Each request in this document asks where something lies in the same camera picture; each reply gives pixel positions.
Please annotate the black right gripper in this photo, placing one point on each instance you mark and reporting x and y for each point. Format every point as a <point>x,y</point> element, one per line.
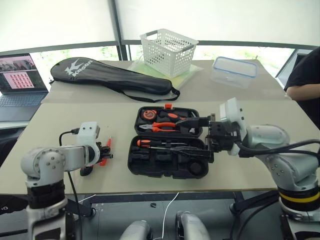
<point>221,137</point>

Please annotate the dark rounded shape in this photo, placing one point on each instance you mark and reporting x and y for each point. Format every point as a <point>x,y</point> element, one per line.
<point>11,206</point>

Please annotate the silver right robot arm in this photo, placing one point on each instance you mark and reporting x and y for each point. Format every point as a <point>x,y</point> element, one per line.
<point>287,162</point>

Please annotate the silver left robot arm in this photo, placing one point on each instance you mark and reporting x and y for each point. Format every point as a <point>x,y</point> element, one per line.
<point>47,160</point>

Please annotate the clear container with blue rim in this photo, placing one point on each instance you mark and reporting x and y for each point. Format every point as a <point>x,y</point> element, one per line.
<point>233,73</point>

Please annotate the dark metal window frame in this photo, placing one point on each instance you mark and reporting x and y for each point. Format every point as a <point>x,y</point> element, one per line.
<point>117,25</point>

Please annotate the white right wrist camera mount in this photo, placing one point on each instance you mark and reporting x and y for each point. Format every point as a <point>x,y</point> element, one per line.
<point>232,110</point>

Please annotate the open grey laptop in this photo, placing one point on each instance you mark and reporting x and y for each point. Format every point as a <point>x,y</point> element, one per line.
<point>20,82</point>

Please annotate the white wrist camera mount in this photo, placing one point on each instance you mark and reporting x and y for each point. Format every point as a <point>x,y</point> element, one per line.
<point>87,132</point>
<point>232,110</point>

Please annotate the grey rounded shape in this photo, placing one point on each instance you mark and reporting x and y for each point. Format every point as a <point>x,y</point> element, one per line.
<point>136,231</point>
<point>191,226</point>

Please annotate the orange black screwdriver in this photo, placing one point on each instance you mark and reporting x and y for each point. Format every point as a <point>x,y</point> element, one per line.
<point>143,143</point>

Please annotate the slim orange hand tool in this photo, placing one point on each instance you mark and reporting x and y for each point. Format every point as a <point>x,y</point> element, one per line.
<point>109,142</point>

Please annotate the person in black shirt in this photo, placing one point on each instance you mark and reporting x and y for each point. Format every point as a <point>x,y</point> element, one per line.
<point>306,72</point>

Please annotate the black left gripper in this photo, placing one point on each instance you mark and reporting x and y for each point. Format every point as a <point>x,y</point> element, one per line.
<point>98,150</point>

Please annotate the black racket bag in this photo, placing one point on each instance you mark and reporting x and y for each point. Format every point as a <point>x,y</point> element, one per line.
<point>100,77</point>

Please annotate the orange black tape measure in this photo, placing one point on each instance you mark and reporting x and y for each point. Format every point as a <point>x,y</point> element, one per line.
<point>148,115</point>

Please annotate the black plastic tool case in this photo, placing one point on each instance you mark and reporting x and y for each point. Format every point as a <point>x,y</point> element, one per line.
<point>160,162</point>

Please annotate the pale green folder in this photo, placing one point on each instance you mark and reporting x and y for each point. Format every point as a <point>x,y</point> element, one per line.
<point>180,81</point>

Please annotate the small black floor object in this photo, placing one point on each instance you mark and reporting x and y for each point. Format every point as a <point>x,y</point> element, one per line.
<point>153,205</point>

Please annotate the person's bare forearm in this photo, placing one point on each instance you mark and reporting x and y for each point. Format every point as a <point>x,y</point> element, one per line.
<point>302,93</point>

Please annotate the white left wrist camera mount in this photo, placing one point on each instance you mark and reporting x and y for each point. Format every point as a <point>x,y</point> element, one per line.
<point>87,132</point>

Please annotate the white perforated plastic basket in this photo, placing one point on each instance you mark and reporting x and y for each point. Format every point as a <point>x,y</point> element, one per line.
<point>165,55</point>

